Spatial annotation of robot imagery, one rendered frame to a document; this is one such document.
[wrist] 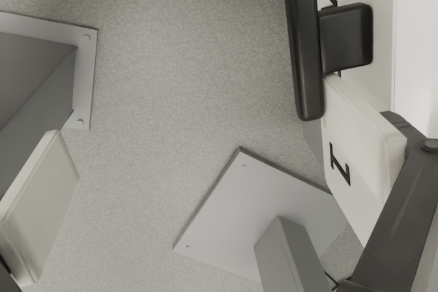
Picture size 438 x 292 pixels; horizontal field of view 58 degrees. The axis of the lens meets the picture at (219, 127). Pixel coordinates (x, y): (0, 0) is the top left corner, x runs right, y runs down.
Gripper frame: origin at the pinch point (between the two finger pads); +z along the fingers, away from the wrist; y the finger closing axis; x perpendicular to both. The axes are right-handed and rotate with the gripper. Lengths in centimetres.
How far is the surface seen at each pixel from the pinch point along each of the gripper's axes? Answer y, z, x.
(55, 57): -33, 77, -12
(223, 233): -5, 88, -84
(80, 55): -32, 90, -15
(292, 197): 20, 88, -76
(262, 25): 18, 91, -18
